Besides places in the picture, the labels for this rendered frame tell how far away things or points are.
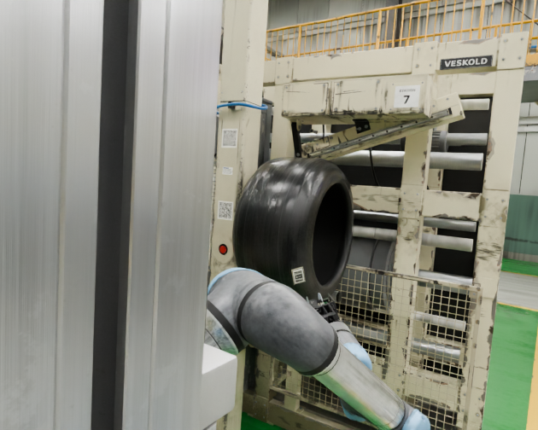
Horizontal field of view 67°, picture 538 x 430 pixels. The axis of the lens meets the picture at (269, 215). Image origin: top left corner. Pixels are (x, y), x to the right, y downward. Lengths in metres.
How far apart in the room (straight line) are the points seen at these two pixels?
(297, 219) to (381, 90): 0.66
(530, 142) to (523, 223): 1.71
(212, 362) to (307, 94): 1.62
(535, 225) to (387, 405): 9.45
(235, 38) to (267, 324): 1.29
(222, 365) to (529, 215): 10.02
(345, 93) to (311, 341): 1.24
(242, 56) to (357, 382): 1.28
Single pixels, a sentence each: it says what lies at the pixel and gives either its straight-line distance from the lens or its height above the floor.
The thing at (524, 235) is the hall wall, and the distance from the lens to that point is 10.22.
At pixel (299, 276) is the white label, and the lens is 1.34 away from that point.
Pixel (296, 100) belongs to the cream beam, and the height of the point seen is 1.70.
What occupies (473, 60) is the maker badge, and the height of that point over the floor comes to 1.90.
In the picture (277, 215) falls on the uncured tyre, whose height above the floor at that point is 1.24.
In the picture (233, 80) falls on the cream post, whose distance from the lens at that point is 1.68.
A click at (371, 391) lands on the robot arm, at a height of 0.99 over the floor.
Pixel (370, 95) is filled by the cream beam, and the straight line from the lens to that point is 1.69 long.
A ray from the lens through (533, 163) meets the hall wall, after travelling 10.29.
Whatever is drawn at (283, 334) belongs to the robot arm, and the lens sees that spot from 0.65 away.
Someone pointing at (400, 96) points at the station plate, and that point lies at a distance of 1.66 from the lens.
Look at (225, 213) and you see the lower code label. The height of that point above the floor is 1.21.
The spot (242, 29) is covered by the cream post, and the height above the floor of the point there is 1.93.
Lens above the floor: 1.36
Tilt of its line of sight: 5 degrees down
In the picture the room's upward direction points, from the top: 4 degrees clockwise
